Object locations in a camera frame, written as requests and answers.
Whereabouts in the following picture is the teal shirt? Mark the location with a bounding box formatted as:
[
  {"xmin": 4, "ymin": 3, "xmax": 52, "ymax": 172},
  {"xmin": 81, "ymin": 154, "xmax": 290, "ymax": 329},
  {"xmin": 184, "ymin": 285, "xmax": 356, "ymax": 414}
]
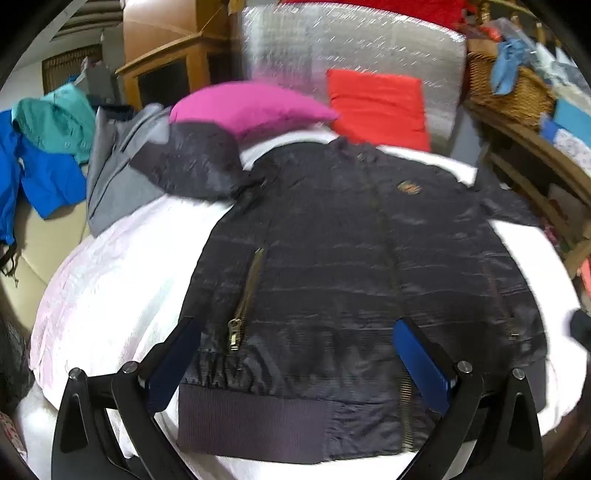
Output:
[{"xmin": 12, "ymin": 83, "xmax": 95, "ymax": 165}]

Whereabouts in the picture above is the black puffer jacket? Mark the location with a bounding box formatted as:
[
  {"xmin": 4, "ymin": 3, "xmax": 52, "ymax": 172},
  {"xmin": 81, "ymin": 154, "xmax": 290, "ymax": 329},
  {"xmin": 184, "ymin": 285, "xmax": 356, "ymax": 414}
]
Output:
[{"xmin": 131, "ymin": 123, "xmax": 547, "ymax": 464}]

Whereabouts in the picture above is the wooden shelf unit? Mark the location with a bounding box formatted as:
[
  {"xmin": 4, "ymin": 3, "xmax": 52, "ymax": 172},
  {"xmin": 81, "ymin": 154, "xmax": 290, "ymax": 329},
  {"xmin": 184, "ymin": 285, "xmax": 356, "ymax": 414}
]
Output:
[{"xmin": 464, "ymin": 100, "xmax": 590, "ymax": 277}]

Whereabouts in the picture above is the magenta pillow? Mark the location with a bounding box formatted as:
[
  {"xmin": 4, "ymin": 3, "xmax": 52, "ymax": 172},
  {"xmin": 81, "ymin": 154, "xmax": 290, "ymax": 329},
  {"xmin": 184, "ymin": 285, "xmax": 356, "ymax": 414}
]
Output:
[{"xmin": 169, "ymin": 81, "xmax": 339, "ymax": 141}]

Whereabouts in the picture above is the wooden cabinet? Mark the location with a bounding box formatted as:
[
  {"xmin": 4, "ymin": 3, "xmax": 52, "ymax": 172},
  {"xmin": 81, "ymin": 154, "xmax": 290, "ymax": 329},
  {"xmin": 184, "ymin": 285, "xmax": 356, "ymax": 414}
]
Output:
[{"xmin": 116, "ymin": 0, "xmax": 232, "ymax": 110}]

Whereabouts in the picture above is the grey garment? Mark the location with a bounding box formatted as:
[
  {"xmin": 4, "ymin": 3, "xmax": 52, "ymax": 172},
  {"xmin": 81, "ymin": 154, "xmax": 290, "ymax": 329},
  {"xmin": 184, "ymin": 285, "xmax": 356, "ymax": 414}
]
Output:
[{"xmin": 86, "ymin": 103, "xmax": 170, "ymax": 237}]

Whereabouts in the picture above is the blue jacket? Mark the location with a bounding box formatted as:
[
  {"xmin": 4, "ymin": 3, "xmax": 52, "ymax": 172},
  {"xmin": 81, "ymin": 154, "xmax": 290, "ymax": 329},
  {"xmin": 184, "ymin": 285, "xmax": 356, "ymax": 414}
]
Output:
[{"xmin": 1, "ymin": 110, "xmax": 86, "ymax": 246}]

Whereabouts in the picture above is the wicker basket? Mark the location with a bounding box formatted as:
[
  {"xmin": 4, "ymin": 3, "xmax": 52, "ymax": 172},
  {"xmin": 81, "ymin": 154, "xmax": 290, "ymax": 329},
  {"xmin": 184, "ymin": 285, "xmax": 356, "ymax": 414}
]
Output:
[{"xmin": 467, "ymin": 52, "xmax": 556, "ymax": 130}]

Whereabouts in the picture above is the silver insulation foil sheet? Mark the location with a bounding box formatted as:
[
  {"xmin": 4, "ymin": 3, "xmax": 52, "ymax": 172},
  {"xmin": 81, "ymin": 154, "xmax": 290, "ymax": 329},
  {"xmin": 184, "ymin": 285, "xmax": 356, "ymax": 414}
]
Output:
[{"xmin": 230, "ymin": 3, "xmax": 466, "ymax": 145}]

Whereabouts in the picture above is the light blue cloth in basket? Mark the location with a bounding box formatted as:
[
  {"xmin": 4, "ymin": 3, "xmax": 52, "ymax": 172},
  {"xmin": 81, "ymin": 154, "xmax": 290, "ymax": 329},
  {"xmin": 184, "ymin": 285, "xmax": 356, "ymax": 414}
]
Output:
[{"xmin": 490, "ymin": 38, "xmax": 531, "ymax": 96}]

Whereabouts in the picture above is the blue white box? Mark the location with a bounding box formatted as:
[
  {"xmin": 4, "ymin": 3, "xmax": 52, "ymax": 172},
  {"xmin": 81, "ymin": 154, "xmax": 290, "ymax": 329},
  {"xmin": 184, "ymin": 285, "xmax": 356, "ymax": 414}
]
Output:
[{"xmin": 540, "ymin": 99, "xmax": 590, "ymax": 170}]

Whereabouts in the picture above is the red cloth on railing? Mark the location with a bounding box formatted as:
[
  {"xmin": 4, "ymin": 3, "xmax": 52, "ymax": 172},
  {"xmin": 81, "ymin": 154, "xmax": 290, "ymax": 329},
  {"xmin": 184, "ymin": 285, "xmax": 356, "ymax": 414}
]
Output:
[{"xmin": 287, "ymin": 0, "xmax": 468, "ymax": 29}]

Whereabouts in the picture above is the red orange cushion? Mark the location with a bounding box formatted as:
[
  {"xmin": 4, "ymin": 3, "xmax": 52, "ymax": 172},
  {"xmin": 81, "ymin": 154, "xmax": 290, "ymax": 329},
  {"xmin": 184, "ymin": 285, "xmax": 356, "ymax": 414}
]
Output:
[{"xmin": 325, "ymin": 69, "xmax": 431, "ymax": 152}]

